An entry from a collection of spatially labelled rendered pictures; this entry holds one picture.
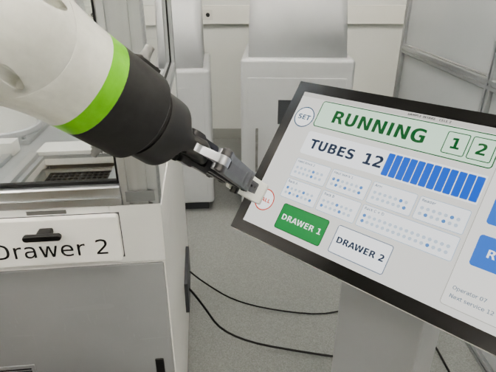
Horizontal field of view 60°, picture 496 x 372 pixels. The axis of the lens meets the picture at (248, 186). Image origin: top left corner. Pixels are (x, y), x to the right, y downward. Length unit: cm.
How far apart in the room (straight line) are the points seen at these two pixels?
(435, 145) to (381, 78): 356
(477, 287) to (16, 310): 95
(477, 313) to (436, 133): 26
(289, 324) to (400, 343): 120
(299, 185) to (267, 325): 131
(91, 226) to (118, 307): 24
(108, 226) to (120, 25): 40
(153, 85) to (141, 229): 60
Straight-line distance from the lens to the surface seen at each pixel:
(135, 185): 92
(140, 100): 38
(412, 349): 84
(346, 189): 71
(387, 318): 82
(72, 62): 35
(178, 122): 42
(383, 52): 421
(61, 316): 114
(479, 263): 64
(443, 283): 64
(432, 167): 69
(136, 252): 100
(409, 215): 67
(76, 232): 97
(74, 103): 36
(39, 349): 123
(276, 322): 201
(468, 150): 69
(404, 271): 66
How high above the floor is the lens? 137
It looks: 25 degrees down
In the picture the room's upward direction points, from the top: straight up
